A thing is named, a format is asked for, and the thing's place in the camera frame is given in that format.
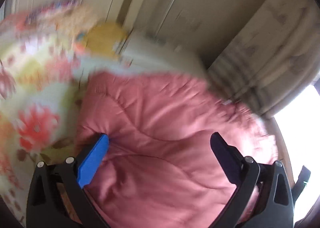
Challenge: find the slim silver standing lamp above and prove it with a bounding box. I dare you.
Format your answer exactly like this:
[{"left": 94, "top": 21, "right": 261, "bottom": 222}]
[{"left": 155, "top": 0, "right": 176, "bottom": 37}]

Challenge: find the colourful patterned pillow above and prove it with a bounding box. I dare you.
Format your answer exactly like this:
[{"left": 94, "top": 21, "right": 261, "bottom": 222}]
[{"left": 24, "top": 0, "right": 80, "bottom": 25}]

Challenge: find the floral bed sheet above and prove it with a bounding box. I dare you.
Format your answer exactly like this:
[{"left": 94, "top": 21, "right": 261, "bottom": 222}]
[{"left": 1, "top": 12, "right": 120, "bottom": 226}]

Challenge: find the white bedside table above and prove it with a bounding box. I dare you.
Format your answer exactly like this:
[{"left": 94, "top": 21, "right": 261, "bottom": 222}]
[{"left": 121, "top": 31, "right": 207, "bottom": 79}]

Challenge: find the patterned striped curtain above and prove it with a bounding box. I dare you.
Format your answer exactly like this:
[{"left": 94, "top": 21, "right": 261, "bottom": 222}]
[{"left": 208, "top": 0, "right": 319, "bottom": 118}]

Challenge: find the pink quilted coat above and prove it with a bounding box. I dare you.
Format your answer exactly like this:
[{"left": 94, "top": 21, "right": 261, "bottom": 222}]
[{"left": 75, "top": 72, "right": 278, "bottom": 227}]

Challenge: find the yellow cushion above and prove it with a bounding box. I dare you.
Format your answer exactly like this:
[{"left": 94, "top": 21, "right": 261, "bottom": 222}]
[{"left": 79, "top": 22, "right": 128, "bottom": 60}]

